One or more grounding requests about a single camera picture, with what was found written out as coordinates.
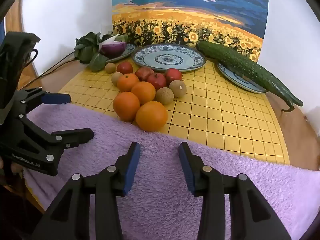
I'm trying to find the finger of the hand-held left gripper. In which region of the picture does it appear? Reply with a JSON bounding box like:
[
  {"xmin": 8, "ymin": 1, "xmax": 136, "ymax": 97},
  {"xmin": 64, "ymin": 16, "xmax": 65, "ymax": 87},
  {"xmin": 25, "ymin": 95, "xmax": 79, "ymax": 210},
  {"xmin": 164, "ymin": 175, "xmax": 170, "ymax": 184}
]
[
  {"xmin": 17, "ymin": 114, "xmax": 95, "ymax": 167},
  {"xmin": 15, "ymin": 87, "xmax": 71, "ymax": 117}
]

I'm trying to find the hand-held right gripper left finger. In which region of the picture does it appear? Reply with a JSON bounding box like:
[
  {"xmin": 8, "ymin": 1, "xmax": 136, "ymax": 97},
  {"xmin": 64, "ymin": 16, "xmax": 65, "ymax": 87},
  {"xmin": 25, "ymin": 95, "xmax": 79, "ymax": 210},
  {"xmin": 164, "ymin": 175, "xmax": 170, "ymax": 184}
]
[{"xmin": 32, "ymin": 141, "xmax": 141, "ymax": 240}]

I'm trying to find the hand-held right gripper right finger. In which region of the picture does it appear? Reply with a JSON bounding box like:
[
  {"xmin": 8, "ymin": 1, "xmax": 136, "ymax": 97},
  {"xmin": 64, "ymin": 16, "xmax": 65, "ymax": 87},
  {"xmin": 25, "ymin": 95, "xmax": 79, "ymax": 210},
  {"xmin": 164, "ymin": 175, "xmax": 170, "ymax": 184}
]
[{"xmin": 178, "ymin": 142, "xmax": 292, "ymax": 240}]

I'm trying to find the orange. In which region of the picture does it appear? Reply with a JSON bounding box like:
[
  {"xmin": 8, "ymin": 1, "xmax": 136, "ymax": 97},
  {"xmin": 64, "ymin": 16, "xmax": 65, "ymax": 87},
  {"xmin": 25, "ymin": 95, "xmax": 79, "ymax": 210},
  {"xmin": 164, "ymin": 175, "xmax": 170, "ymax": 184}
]
[
  {"xmin": 135, "ymin": 101, "xmax": 168, "ymax": 132},
  {"xmin": 117, "ymin": 73, "xmax": 140, "ymax": 92},
  {"xmin": 112, "ymin": 92, "xmax": 141, "ymax": 122},
  {"xmin": 131, "ymin": 81, "xmax": 156, "ymax": 105}
]

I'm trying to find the red pomegranate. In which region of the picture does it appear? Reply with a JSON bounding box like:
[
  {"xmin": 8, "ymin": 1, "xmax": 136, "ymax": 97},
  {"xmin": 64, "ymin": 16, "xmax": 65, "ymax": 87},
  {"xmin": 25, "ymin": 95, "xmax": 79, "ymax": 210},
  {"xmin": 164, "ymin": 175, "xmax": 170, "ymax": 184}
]
[
  {"xmin": 116, "ymin": 61, "xmax": 133, "ymax": 75},
  {"xmin": 135, "ymin": 66, "xmax": 155, "ymax": 81},
  {"xmin": 164, "ymin": 68, "xmax": 183, "ymax": 86}
]

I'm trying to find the large blue patterned plate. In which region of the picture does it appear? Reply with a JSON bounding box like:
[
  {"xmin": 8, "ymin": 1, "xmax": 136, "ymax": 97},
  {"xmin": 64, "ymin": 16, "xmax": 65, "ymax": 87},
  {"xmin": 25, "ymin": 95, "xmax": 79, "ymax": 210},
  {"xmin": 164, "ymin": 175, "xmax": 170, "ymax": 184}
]
[{"xmin": 131, "ymin": 44, "xmax": 207, "ymax": 72}]

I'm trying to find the person's left hand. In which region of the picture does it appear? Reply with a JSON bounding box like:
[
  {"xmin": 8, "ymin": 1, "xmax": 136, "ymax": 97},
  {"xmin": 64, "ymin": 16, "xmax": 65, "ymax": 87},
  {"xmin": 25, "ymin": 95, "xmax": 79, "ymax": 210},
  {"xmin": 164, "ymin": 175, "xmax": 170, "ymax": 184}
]
[{"xmin": 0, "ymin": 156, "xmax": 24, "ymax": 180}]

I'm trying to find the purple fluffy towel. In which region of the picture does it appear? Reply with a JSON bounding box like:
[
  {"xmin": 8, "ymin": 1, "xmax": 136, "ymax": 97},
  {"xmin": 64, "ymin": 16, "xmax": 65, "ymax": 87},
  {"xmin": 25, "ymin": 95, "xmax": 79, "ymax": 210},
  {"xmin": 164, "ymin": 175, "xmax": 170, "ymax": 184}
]
[{"xmin": 24, "ymin": 102, "xmax": 320, "ymax": 240}]

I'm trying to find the dark green leafy vegetable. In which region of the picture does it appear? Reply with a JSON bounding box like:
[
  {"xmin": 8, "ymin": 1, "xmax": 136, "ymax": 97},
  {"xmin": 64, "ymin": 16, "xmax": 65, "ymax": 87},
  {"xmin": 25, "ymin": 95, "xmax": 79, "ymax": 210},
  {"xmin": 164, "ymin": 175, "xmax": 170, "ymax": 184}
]
[{"xmin": 74, "ymin": 32, "xmax": 128, "ymax": 72}]

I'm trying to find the yellow grid game board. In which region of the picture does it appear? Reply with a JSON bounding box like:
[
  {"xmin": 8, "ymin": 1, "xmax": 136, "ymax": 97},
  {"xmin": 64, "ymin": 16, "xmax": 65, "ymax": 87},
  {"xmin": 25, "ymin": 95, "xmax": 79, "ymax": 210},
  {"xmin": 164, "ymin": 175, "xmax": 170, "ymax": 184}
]
[{"xmin": 58, "ymin": 60, "xmax": 290, "ymax": 165}]

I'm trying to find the halved red onion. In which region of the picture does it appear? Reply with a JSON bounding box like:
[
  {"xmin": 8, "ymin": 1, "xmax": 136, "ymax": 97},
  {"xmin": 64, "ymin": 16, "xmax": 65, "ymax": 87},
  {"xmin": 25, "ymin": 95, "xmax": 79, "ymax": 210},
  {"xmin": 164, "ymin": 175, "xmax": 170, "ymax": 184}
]
[{"xmin": 99, "ymin": 34, "xmax": 127, "ymax": 58}]

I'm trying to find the long green cucumber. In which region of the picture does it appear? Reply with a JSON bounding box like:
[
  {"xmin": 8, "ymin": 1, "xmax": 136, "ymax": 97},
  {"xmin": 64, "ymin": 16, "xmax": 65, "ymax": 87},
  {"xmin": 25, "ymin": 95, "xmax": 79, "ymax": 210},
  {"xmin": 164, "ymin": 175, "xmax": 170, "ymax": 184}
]
[{"xmin": 196, "ymin": 41, "xmax": 304, "ymax": 112}]

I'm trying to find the sunflower field painting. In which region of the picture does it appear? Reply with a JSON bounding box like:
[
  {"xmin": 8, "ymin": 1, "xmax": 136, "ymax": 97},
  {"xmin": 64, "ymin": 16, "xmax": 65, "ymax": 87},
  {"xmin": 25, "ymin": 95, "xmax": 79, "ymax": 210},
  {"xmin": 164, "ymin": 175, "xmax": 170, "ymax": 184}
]
[{"xmin": 111, "ymin": 0, "xmax": 269, "ymax": 63}]

